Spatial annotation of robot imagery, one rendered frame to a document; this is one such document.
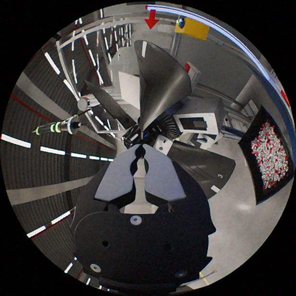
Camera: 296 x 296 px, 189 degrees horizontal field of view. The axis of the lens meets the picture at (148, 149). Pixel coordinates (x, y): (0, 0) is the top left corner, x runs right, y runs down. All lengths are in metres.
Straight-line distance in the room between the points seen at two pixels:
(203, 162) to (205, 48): 0.91
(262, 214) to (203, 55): 1.60
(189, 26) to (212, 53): 0.64
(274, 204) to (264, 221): 0.21
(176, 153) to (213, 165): 0.13
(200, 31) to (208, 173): 0.51
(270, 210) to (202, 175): 1.11
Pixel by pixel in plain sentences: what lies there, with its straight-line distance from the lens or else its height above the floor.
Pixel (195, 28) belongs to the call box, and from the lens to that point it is 0.44.
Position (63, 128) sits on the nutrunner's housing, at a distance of 0.46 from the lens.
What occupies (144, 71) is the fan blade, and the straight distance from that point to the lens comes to 0.18.
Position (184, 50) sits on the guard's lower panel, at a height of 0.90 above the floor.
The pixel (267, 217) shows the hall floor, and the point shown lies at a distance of 1.33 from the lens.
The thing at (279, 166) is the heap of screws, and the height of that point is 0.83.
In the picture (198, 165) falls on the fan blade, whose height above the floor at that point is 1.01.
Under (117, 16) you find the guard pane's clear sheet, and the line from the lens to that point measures 0.98.
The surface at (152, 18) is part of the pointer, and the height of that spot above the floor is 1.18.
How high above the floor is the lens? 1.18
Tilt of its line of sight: 3 degrees down
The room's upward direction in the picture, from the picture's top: 88 degrees counter-clockwise
